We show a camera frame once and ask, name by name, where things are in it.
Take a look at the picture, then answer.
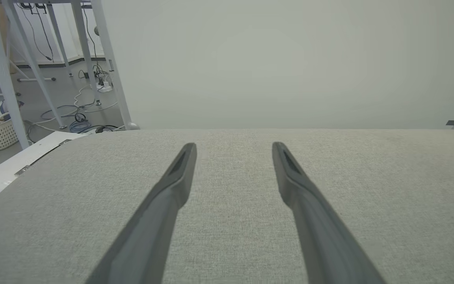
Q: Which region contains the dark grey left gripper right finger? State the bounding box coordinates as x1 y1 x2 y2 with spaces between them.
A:
272 141 387 284

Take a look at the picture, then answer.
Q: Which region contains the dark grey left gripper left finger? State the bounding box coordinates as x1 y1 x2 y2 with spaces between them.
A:
85 142 198 284

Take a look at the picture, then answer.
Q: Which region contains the grey fabric sofa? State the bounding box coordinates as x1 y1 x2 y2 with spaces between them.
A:
0 128 454 284

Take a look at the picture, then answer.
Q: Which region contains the white power strip with plugs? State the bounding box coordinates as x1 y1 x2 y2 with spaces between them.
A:
96 76 114 93

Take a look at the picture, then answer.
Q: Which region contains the blue cloth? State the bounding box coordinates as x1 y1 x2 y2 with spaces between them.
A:
0 100 25 116

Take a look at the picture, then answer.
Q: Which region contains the black floor cable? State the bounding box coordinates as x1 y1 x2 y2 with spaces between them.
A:
74 112 118 134

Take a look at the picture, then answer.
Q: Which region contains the blue coiled cable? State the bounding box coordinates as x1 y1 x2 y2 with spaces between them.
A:
39 104 92 133

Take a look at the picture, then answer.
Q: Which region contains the white floor cable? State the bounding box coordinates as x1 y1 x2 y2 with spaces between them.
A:
26 84 120 131

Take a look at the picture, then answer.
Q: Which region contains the white metal frame stand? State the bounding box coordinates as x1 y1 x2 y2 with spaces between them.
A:
0 0 141 151

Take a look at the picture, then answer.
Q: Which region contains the black hanging cable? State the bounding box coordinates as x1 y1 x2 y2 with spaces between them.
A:
17 2 55 62

